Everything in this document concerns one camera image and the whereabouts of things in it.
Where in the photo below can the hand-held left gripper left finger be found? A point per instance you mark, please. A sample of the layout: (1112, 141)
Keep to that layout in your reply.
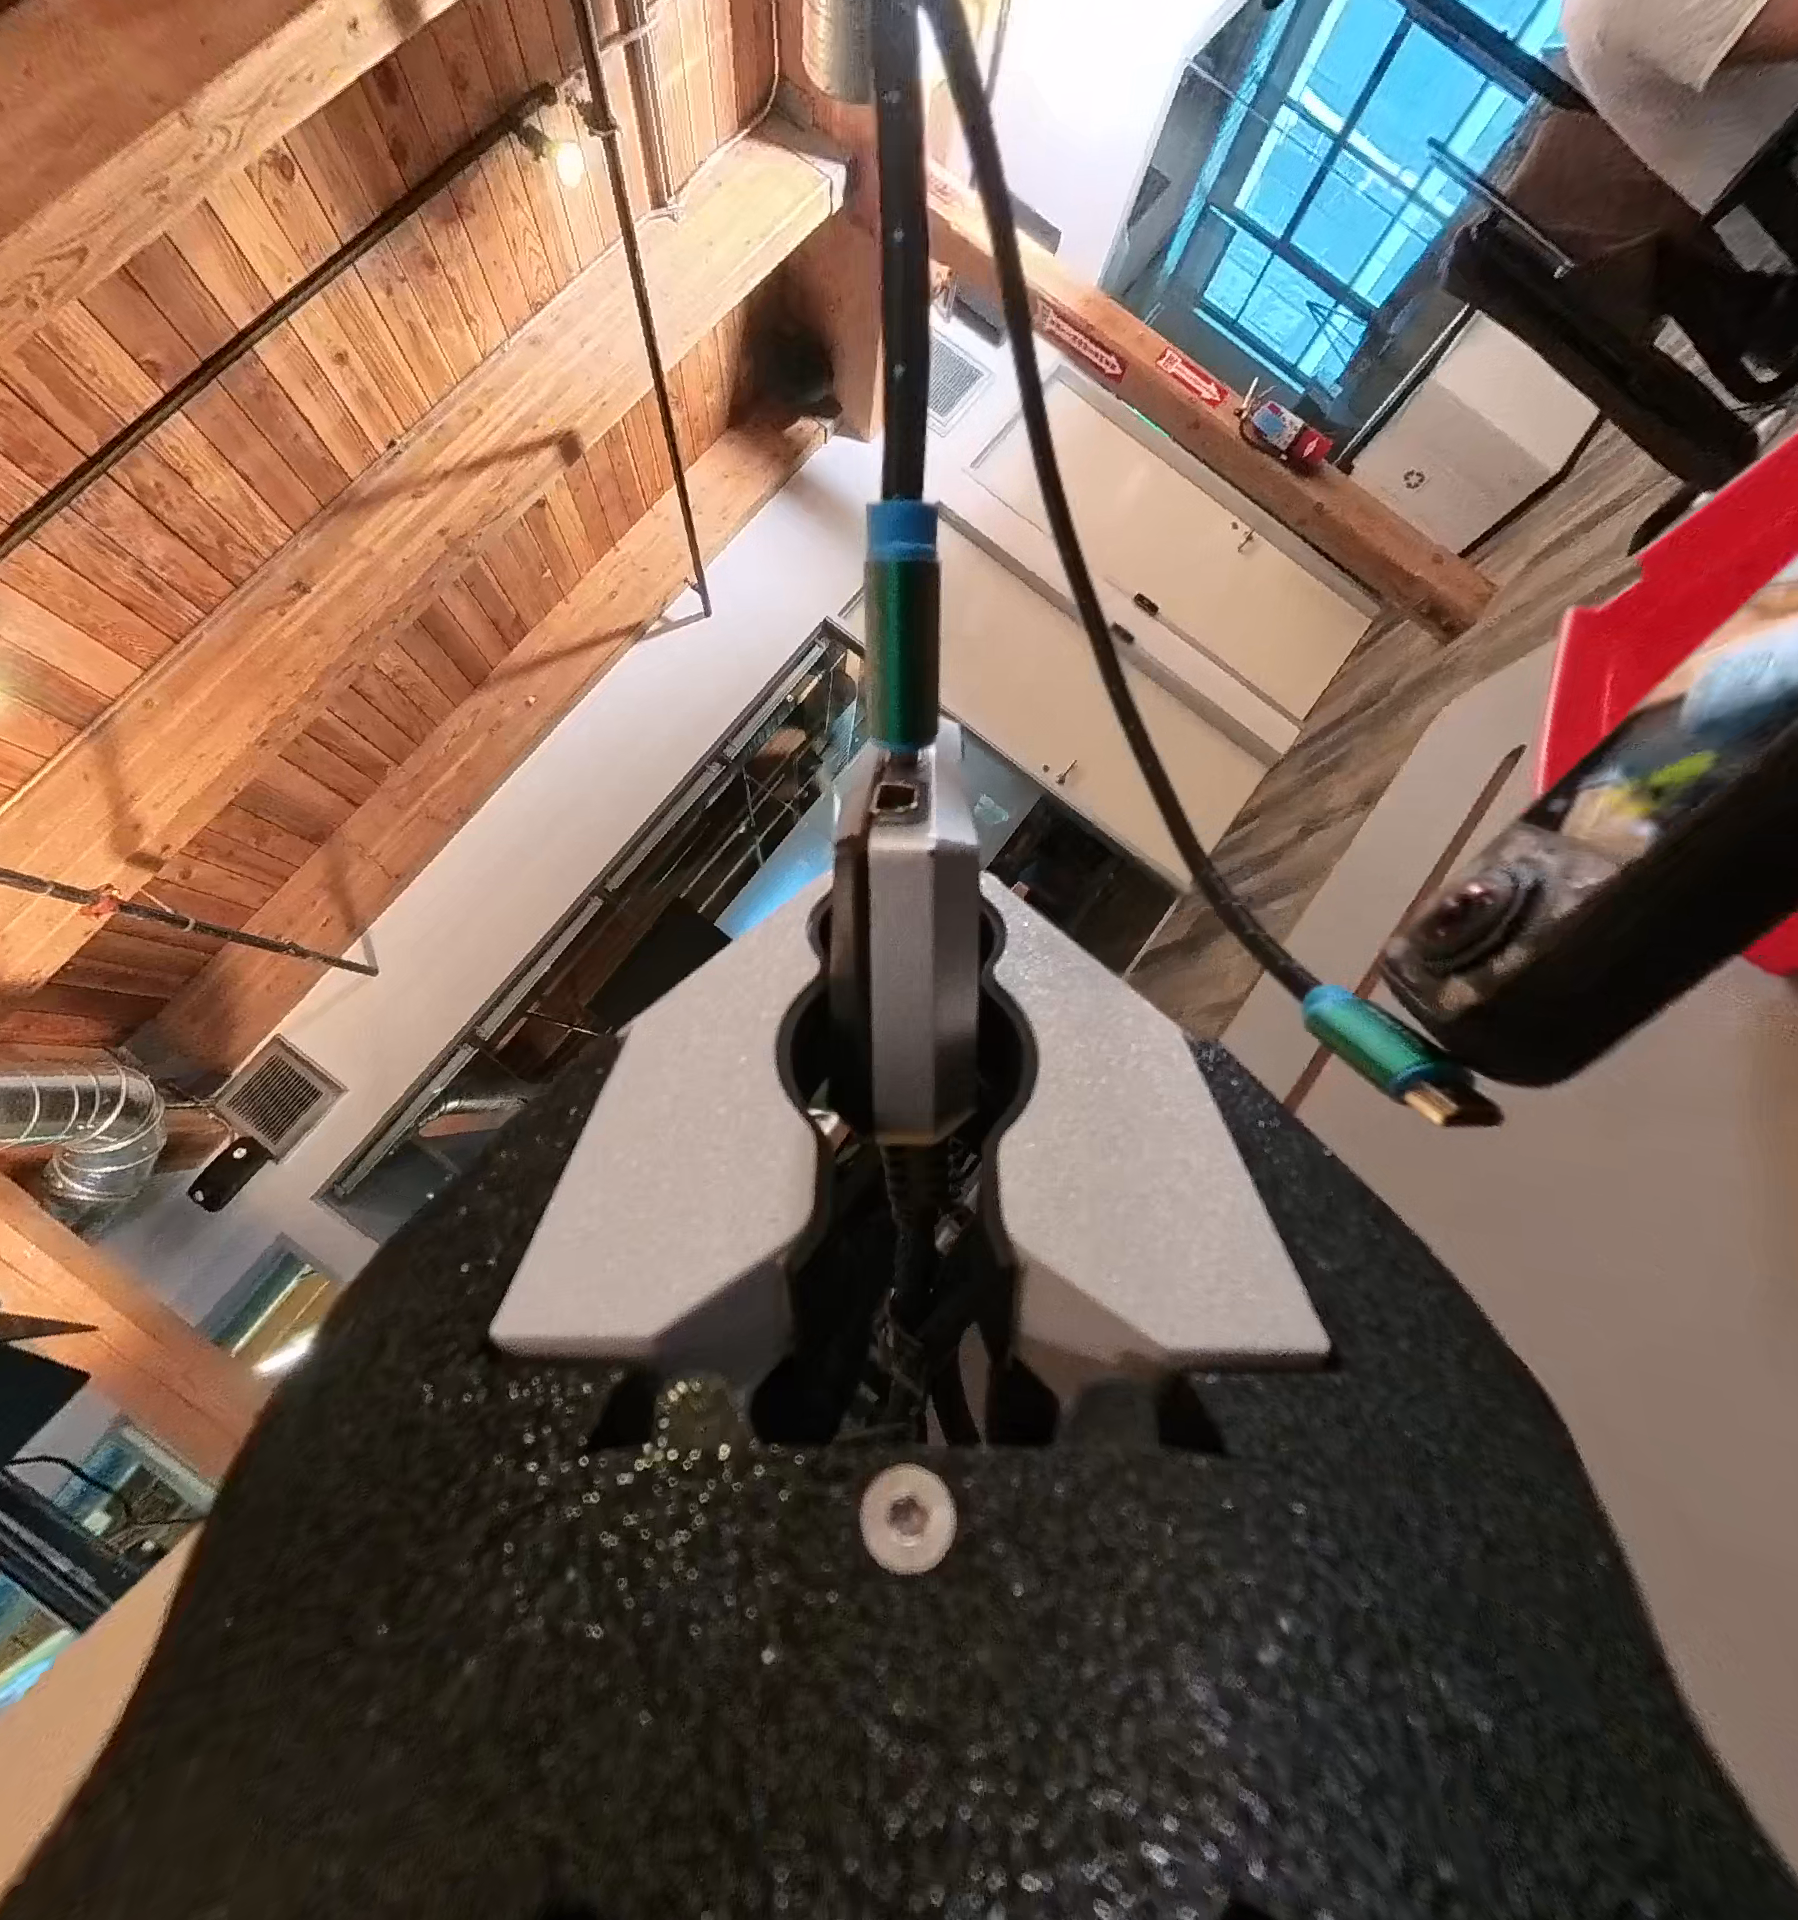
(659, 1185)

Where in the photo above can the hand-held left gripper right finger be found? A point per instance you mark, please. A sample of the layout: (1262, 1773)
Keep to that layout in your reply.
(1154, 1185)

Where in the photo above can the grey port adapter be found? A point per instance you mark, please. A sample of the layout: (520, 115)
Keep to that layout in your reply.
(915, 960)

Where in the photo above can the red plastic bin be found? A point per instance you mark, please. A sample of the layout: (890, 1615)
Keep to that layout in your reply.
(1635, 631)

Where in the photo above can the black table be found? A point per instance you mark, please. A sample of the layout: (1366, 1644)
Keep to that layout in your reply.
(1618, 345)

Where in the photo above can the white double door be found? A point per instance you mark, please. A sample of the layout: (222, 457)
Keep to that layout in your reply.
(1214, 554)

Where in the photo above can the red fire extinguisher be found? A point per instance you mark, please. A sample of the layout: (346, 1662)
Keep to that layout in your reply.
(1288, 438)

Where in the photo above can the red arrow sign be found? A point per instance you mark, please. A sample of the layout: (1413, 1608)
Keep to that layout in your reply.
(1193, 375)

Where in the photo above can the large paned window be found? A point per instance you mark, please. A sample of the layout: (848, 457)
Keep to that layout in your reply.
(1334, 194)

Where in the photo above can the person's white shirt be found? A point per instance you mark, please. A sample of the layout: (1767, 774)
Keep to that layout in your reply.
(1664, 75)

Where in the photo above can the round ceiling lamp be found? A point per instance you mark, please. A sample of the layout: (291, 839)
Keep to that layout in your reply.
(562, 155)

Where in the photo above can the metal wall vent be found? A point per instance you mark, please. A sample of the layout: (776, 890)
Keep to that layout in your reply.
(280, 1098)

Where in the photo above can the silver ventilation duct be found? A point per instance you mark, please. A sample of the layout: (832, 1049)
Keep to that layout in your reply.
(29, 1118)

